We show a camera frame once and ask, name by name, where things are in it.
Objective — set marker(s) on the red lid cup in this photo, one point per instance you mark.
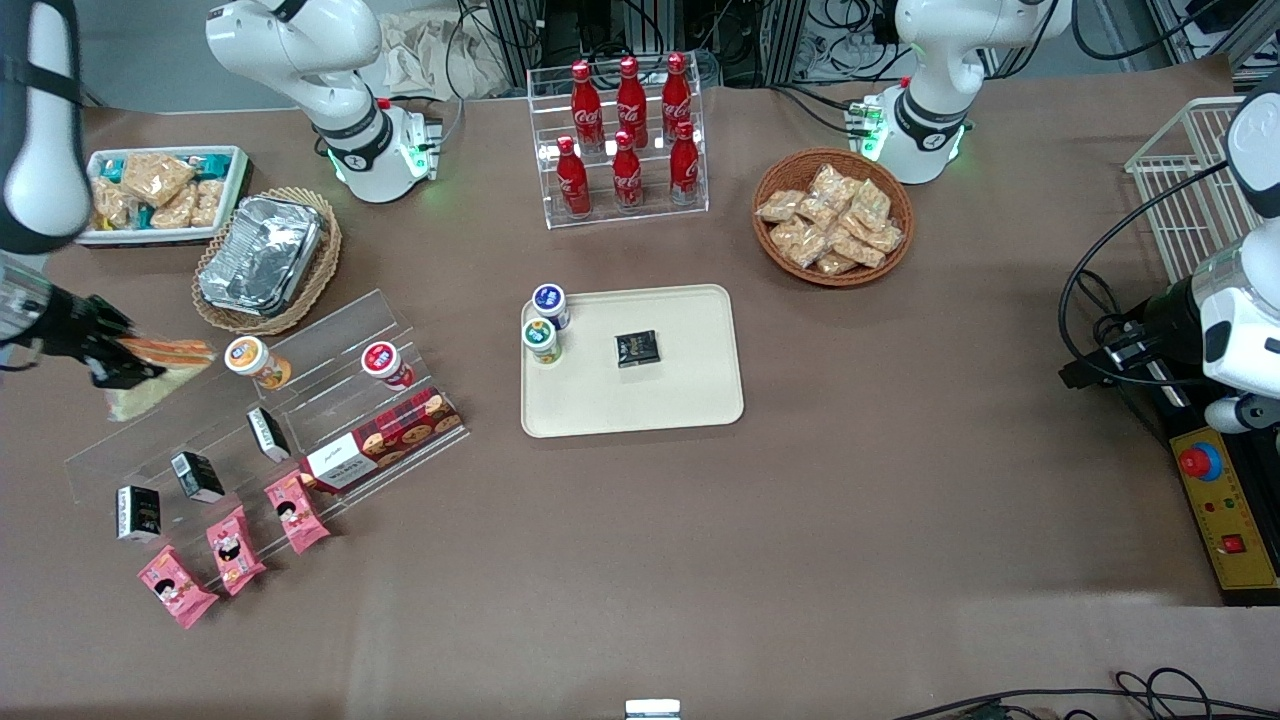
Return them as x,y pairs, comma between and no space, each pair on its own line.
386,363

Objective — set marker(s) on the small white box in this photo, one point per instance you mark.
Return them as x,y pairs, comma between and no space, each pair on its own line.
652,710

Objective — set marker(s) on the small black white carton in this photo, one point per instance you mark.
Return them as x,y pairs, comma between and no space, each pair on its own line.
137,513
197,476
268,434

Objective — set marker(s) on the teal snack packet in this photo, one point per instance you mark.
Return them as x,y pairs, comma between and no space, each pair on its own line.
213,163
110,168

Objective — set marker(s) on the stacked aluminium foil trays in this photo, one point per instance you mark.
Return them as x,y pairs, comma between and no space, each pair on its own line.
260,255

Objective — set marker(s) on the triangle sandwich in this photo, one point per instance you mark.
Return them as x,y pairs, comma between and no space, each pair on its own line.
175,355

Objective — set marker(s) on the black square snack packet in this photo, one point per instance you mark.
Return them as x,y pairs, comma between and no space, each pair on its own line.
636,348

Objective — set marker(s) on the green lid cup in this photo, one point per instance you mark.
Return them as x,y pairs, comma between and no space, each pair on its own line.
541,340

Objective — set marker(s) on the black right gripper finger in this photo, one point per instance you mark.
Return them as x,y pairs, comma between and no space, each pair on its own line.
120,381
130,360

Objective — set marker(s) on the brown table cover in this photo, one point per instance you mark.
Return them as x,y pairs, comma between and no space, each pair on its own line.
800,560

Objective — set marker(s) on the clear acrylic bottle rack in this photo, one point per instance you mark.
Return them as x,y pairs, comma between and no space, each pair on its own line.
620,218

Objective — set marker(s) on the white rectangular plastic bin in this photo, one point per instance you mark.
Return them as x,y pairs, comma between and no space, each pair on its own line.
160,237

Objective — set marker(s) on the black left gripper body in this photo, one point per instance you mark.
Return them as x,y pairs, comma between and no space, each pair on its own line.
1166,318

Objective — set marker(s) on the red plaid cookie box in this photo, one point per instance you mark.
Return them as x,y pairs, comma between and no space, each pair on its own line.
385,440

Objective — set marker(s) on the clear acrylic stepped shelf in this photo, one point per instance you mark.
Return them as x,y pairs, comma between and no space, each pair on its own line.
330,330

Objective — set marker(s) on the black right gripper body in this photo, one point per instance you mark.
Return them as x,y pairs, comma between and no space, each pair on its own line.
72,325

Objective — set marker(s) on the pink snack packet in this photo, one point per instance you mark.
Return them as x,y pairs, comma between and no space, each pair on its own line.
176,586
296,512
235,549

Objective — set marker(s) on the yellow emergency stop box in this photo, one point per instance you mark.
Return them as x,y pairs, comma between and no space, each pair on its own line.
1225,510

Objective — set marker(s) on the orange lid cup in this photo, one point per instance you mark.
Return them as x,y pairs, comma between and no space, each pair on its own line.
255,360

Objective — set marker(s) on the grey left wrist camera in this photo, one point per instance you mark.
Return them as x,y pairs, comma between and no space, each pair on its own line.
1240,413

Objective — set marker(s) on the beige plastic tray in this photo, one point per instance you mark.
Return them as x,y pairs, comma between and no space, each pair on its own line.
680,400

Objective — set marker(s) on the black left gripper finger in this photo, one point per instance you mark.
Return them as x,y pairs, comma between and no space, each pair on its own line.
1090,370
1125,338

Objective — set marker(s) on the red cola bottle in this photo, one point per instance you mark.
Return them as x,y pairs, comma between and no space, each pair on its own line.
631,95
586,100
677,92
684,165
627,175
573,182

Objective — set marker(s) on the oval wicker basket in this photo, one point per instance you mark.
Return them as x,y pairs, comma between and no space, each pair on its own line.
250,322

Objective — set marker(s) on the round wicker basket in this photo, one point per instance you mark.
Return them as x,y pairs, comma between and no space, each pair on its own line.
785,172

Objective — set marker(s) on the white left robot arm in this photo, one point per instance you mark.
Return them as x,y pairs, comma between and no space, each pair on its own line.
935,60

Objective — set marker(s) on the clear bag of crackers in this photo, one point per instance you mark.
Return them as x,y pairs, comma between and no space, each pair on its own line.
155,178
207,200
175,212
114,205

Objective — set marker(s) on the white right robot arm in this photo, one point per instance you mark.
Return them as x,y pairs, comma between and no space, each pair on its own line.
300,50

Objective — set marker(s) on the beige crumpled cloth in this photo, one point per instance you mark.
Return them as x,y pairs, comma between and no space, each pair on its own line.
430,60

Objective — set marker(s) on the clear bag of biscuits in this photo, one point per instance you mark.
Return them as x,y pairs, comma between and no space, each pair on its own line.
870,203
835,264
885,238
855,247
780,205
800,242
832,185

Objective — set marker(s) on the blue lid cup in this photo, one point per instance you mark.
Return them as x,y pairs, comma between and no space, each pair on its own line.
550,303

